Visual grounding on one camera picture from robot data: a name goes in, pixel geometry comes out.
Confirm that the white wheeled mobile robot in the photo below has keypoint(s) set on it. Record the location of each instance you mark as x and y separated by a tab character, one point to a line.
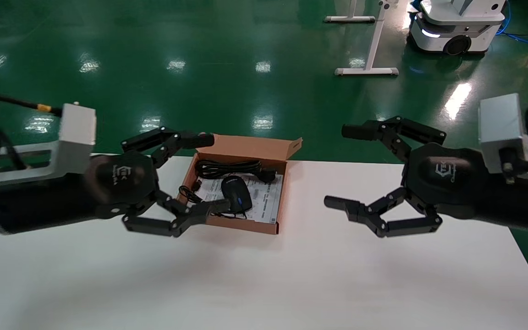
456	25

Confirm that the white T-foot stand leg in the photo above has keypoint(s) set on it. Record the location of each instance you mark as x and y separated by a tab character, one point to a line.
374	50

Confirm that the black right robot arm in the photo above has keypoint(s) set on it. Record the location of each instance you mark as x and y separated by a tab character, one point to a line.
525	206

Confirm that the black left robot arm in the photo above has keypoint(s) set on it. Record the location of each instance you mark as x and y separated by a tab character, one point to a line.
39	206

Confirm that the white stand foot bar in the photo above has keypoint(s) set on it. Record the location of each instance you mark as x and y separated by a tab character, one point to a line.
350	19

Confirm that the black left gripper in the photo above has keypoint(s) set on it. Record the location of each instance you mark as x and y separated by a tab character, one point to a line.
122	183

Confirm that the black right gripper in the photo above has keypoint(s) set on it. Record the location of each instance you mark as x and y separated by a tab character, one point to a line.
447	181

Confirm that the white printed instruction sheet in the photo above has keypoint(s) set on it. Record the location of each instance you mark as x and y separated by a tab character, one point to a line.
266	201

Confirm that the brown cardboard box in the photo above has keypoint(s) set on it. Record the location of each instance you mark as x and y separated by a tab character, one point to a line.
255	149

